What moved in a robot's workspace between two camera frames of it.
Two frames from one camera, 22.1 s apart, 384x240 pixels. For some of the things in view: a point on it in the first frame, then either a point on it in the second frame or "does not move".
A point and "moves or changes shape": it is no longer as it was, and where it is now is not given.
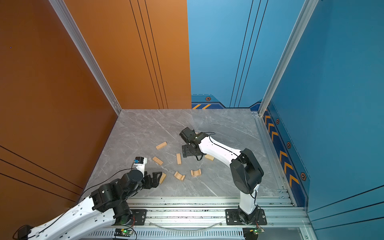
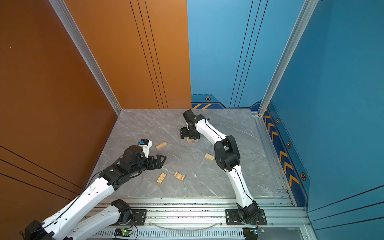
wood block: x=163 y=178 does not move
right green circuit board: x=252 y=233 does not move
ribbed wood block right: x=209 y=157 does not move
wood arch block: x=179 y=176 does not move
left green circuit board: x=123 y=232 does not move
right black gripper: x=185 y=152 → x=184 y=134
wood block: x=178 y=158 moves or changes shape
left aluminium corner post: x=83 y=47 does not move
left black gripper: x=156 y=180 → x=159 y=164
